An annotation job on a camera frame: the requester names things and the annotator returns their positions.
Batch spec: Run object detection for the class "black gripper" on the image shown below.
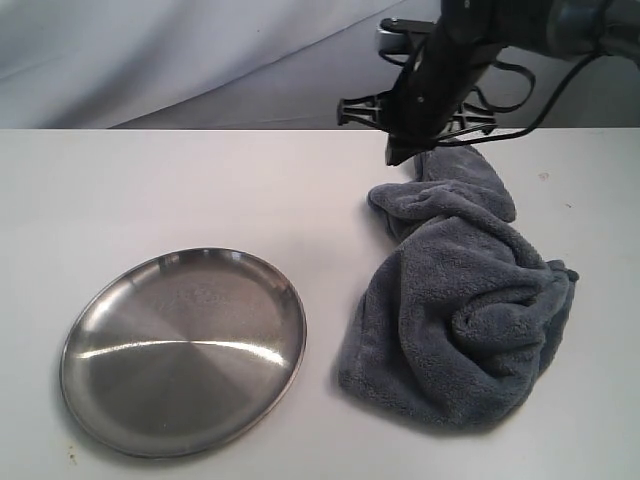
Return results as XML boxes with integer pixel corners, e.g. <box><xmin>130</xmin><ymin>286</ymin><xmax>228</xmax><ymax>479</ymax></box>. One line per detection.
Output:
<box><xmin>337</xmin><ymin>42</ymin><xmax>495</xmax><ymax>166</ymax></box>

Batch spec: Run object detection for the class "grey fleece towel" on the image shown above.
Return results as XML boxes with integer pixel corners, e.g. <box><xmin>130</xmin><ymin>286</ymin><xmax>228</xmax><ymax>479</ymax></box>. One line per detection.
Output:
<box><xmin>337</xmin><ymin>146</ymin><xmax>579</xmax><ymax>430</ymax></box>

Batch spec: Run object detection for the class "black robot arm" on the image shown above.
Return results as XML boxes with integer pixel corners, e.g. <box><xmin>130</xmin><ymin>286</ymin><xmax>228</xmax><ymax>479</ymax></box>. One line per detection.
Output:
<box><xmin>337</xmin><ymin>0</ymin><xmax>639</xmax><ymax>166</ymax></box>

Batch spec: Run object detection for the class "round stainless steel plate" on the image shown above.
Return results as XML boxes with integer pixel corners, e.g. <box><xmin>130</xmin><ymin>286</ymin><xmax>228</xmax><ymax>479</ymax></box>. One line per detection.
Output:
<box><xmin>59</xmin><ymin>248</ymin><xmax>307</xmax><ymax>458</ymax></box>

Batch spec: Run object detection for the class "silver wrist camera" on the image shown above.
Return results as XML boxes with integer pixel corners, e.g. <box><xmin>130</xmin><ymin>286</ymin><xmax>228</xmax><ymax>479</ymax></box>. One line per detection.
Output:
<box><xmin>376</xmin><ymin>18</ymin><xmax>435</xmax><ymax>55</ymax></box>

